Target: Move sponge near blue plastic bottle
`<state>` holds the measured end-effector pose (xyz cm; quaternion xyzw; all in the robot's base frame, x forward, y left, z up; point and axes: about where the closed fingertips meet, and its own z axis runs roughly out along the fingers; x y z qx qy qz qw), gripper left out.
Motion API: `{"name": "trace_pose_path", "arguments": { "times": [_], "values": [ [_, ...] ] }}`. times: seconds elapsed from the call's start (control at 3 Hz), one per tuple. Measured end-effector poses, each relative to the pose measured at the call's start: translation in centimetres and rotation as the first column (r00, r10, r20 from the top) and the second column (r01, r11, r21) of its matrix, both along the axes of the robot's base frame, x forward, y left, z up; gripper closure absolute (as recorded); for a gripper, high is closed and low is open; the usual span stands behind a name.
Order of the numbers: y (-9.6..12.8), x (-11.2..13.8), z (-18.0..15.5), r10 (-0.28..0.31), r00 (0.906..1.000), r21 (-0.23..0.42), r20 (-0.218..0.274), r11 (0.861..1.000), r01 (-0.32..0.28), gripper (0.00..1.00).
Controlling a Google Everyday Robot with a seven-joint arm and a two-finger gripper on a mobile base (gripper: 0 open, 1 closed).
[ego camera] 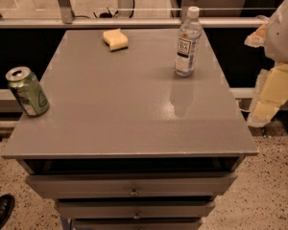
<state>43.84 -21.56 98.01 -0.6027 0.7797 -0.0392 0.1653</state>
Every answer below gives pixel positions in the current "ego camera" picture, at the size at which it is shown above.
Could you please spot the black leather shoe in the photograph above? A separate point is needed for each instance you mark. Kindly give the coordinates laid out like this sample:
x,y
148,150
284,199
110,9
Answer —
x,y
6,206

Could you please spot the drawer with knob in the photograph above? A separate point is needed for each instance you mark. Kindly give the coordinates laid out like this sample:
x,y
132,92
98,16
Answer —
x,y
135,209
131,185

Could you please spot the top drawer with knob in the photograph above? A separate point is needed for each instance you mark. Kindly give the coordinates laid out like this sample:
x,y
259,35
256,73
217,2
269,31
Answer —
x,y
131,185

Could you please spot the clear plastic water bottle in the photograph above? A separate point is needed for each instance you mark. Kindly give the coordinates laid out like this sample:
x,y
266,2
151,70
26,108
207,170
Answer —
x,y
188,43

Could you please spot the bottom drawer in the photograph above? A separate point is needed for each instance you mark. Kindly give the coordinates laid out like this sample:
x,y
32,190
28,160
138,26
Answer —
x,y
141,224

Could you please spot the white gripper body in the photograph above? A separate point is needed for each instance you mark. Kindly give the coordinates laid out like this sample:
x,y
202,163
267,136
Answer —
x,y
283,35

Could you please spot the middle drawer with knob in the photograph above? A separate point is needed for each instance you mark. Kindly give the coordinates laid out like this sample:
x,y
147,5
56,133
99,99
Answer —
x,y
135,209

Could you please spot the green soda can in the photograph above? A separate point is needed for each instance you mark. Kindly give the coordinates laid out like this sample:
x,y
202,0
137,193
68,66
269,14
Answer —
x,y
24,85

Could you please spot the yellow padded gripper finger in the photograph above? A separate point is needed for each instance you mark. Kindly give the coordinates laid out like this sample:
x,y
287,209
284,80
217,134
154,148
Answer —
x,y
257,38
270,94

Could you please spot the yellow sponge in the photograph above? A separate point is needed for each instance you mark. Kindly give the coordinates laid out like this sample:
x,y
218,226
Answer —
x,y
115,39

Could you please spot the grey drawer cabinet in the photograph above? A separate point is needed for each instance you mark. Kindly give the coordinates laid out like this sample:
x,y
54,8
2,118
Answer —
x,y
127,112

